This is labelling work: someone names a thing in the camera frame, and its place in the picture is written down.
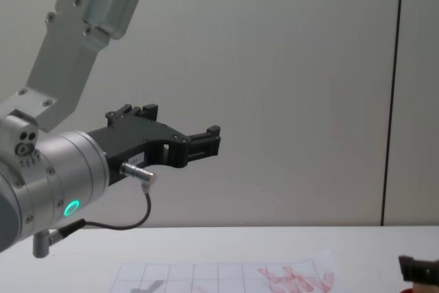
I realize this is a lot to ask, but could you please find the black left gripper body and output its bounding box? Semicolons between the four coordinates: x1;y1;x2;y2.
85;119;188;187

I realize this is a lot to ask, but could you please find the white table cloth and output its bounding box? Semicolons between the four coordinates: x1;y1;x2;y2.
0;226;439;293

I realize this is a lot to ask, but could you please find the grid paper with red marks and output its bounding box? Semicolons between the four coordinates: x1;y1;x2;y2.
110;248;337;293

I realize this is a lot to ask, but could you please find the thin dark cable, silver plug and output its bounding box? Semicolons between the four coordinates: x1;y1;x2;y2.
32;161;161;259

